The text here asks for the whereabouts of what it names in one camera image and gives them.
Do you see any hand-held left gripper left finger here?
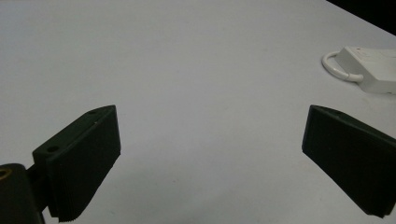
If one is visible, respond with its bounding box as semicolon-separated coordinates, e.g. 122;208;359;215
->
32;105;121;223

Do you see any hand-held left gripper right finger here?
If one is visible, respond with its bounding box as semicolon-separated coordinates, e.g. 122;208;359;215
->
301;105;396;219

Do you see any white power strip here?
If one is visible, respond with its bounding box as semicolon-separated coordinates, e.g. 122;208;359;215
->
335;46;396;95

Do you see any white power strip cable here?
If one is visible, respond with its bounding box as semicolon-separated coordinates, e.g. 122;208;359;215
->
321;50;364;84

